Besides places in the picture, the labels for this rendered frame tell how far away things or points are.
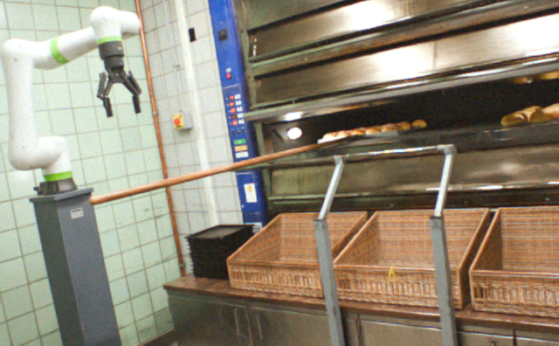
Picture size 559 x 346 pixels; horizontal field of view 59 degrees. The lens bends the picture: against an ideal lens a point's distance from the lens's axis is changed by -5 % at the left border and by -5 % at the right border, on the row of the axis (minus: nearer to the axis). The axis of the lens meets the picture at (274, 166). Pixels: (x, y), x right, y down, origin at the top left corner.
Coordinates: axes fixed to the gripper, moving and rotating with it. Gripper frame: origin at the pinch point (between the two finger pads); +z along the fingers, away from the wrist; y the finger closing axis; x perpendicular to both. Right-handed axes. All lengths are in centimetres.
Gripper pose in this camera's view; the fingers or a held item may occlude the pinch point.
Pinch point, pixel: (124, 112)
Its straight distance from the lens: 196.5
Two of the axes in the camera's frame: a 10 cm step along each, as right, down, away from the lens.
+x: 8.1, -1.2, -5.7
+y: -5.4, 1.8, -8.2
